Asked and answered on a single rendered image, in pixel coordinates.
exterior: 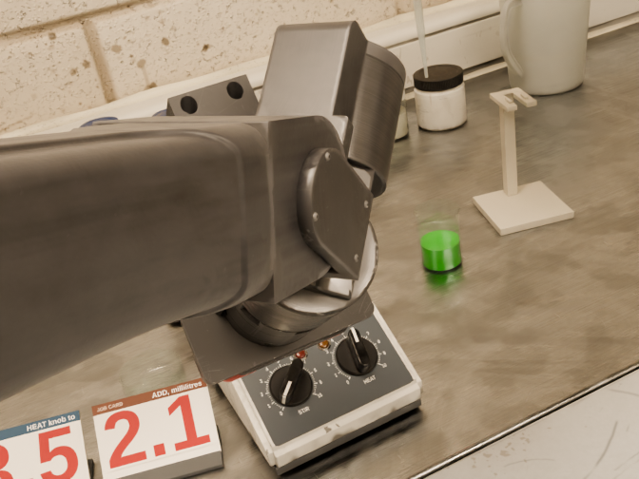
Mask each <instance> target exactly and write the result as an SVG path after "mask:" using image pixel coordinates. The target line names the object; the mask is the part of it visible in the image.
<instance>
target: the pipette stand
mask: <svg viewBox="0 0 639 479"><path fill-rule="evenodd" d="M490 98H491V99H492V100H493V101H494V102H495V103H497V104H498V105H499V116H500V134H501V152H502V170H503V188H504V190H500V191H496V192H492V193H488V194H484V195H480V196H476V197H473V204H474V205H475V206H476V207H477V209H478V210H479V211H480V212H481V213H482V214H483V216H484V217H485V218H486V219H487V220H488V221H489V223H490V224H491V225H492V226H493V227H494V229H495V230H496V231H497V232H498V233H499V235H500V236H503V235H508V234H511V233H515V232H519V231H523V230H527V229H531V228H534V227H538V226H542V225H546V224H550V223H554V222H558V221H562V220H568V219H572V218H573V211H572V210H571V209H570V208H569V207H568V206H567V205H566V204H565V203H564V202H562V201H561V200H560V199H559V198H558V197H557V196H556V195H555V194H554V193H553V192H552V191H551V190H550V189H549V188H548V187H547V186H546V185H545V184H544V183H543V182H541V181H539V182H532V183H528V184H523V185H519V186H517V169H516V147H515V124H514V111H515V110H517V105H516V104H515V103H514V102H513V98H515V99H516V100H517V101H518V102H520V103H521V104H522V105H524V106H525V107H530V106H534V105H537V101H536V100H535V99H534V98H533V97H531V96H530V95H528V94H527V93H526V92H524V91H523V90H522V89H520V88H519V87H516V88H511V89H507V90H502V91H498V92H495V93H490Z"/></svg>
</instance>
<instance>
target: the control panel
mask: <svg viewBox="0 0 639 479"><path fill-rule="evenodd" d="M353 327H354V329H357V330H358V331H359V333H360V336H361V337H364V338H366V339H368V340H369V341H370V342H372V343H373V345H374V346H375V347H376V349H377V352H378V361H377V364H376V367H375V368H374V369H373V370H372V371H371V372H369V373H368V374H365V375H361V376H354V375H350V374H347V373H346V372H344V371H343V370H342V369H341V368H340V367H339V365H338V363H337V361H336V351H337V347H338V345H339V344H340V343H341V341H342V340H344V339H345V338H347V335H348V332H349V330H350V329H351V328H353ZM327 341H328V342H329V346H328V347H327V348H325V349H322V348H321V347H320V346H319V344H317V345H314V346H312V347H310V348H307V349H305V350H304V351H305V358H302V359H301V360H302V361H303V369H304V370H306V371H307V372H308V373H309V375H310V377H311V379H312V382H313V389H312V393H311V395H310V397H309V398H308V400H307V401H306V402H304V403H303V404H301V405H299V406H297V407H285V406H283V405H281V404H279V403H278V402H277V401H276V400H275V399H274V398H273V397H272V395H271V393H270V390H269V383H270V379H271V376H272V374H273V373H274V372H275V371H276V370H277V369H279V368H281V367H283V366H287V365H291V363H292V361H293V360H294V359H295V358H297V357H296V356H295V354H292V355H290V356H288V357H286V358H284V359H282V360H279V361H277V362H275V363H272V364H270V365H268V366H265V367H263V368H261V369H258V370H256V371H255V372H253V373H251V374H248V375H246V376H244V377H241V379H242V382H243V384H244V386H245V388H246V389H247V391H248V393H249V395H250V397H251V399H252V401H253V403H254V405H255V407H256V409H257V411H258V413H259V415H260V417H261V420H262V422H263V424H264V426H265V427H266V429H267V431H268V433H269V435H270V438H271V440H272V442H273V443H274V444H275V446H281V445H283V444H285V443H287V442H289V441H291V440H293V439H295V438H297V437H299V436H301V435H303V434H306V433H308V432H310V431H312V430H314V429H316V428H318V427H320V426H322V425H324V424H326V423H329V422H331V421H333V420H335V419H337V418H339V417H341V416H343V415H345V414H346V413H348V412H352V411H354V410H356V409H358V408H360V407H362V406H364V405H366V404H368V403H370V402H372V401H374V400H376V399H379V398H381V397H382V396H384V395H386V394H388V393H391V392H393V391H395V390H397V389H399V388H402V387H404V386H406V385H408V384H410V383H411V382H412V381H414V379H413V377H412V376H411V374H410V372H409V371H408V369H407V368H406V366H405V364H404V363H403V361H402V359H401V358H400V356H399V355H398V353H397V351H396V349H395V347H394V346H393V344H392V343H391V341H390V339H389V338H388V336H387V335H386V334H385V332H384V331H383V329H382V327H381V326H380V324H379V323H378V320H377V319H376V317H375V315H374V314H372V315H371V316H370V317H369V318H367V319H365V320H362V321H361V322H359V323H356V324H354V325H352V326H349V327H348V328H347V330H346V331H345V332H344V333H342V334H340V335H337V336H335V337H332V338H330V339H328V340H327Z"/></svg>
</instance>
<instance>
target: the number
mask: <svg viewBox="0 0 639 479"><path fill-rule="evenodd" d="M0 479H86V475H85V469H84V462H83V456H82V451H81V444H80V438H79V432H78V426H77V421H74V422H70V423H66V424H63V425H59V426H56V427H52V428H48V429H44V430H40V431H35V432H31V433H27V434H23V435H20V436H16V437H12V438H9V439H5V440H2V441H0Z"/></svg>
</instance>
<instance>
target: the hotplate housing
mask: <svg viewBox="0 0 639 479"><path fill-rule="evenodd" d="M373 304H374V303H373ZM374 307H375V311H374V315H375V317H376V319H377V320H378V323H379V324H380V326H381V327H382V329H383V331H384V332H385V334H386V335H387V336H388V338H389V339H390V341H391V343H392V344H393V346H394V347H395V349H396V351H397V353H398V355H399V356H400V358H401V359H402V361H403V363H404V364H405V366H406V368H407V369H408V371H409V372H410V374H411V376H412V377H413V379H414V381H412V382H411V383H410V384H408V385H406V386H404V387H402V388H399V389H397V390H395V391H393V392H391V393H388V394H386V395H384V396H382V397H381V398H379V399H376V400H374V401H372V402H370V403H368V404H366V405H364V406H362V407H360V408H358V409H356V410H354V411H352V412H348V413H346V414H345V415H343V416H341V417H339V418H337V419H335V420H333V421H331V422H329V423H326V424H324V425H322V426H320V427H318V428H316V429H314V430H312V431H310V432H308V433H306V434H303V435H301V436H299V437H297V438H295V439H293V440H291V441H289V442H287V443H285V444H283V445H281V446H275V444H274V443H273V442H272V440H271V438H270V435H269V433H268V431H267V429H266V427H265V426H264V424H263V422H262V420H261V417H260V415H259V413H258V411H257V409H256V407H255V405H254V403H253V401H252V399H251V397H250V395H249V393H248V391H247V389H246V388H245V386H244V384H243V382H242V379H241V378H239V379H237V380H234V381H232V382H223V381H222V382H220V383H218V384H219V386H220V387H221V389H222V390H223V393H224V394H225V396H226V397H227V399H228V401H229V402H230V404H231V405H232V407H233V408H234V410H235V412H236V413H237V415H238V416H239V418H240V419H241V421H242V422H243V424H244V425H245V427H246V428H247V430H248V432H249V433H250V435H251V436H252V438H253V439H254V441H255V443H256V444H257V446H258V447H259V449H260V451H261V453H262V454H263V456H264V457H265V459H266V461H267V462H268V464H269V465H270V467H272V468H273V469H274V471H275V472H276V474H277V475H281V474H283V473H285V472H287V471H289V470H291V469H293V468H295V467H297V466H299V465H301V464H303V463H305V462H307V461H309V460H311V459H313V458H315V457H317V456H319V455H321V454H323V453H325V452H327V451H329V450H331V449H333V448H335V447H338V446H340V445H342V444H344V443H346V442H348V441H350V440H352V439H354V438H356V437H358V436H360V435H362V434H364V433H366V432H368V431H370V430H372V429H374V428H376V427H378V426H380V425H382V424H384V423H386V422H388V421H390V420H392V419H394V418H396V417H398V416H400V415H402V414H404V413H406V412H409V411H411V410H413V409H415V408H417V407H419V406H421V399H420V398H421V394H422V393H423V390H422V382H421V379H420V377H419V376H418V374H417V373H416V370H415V369H414V367H413V366H412V364H411V362H410V361H409V359H408V358H407V356H406V354H405V353H404V352H403V351H402V349H401V347H400V346H399V344H398V342H397V340H396V339H395V337H394V335H393V334H392V332H391V331H390V329H389V327H388V326H387V324H386V323H385V321H384V319H383V318H382V316H381V314H380V313H379V311H378V309H377V307H376V306H375V304H374Z"/></svg>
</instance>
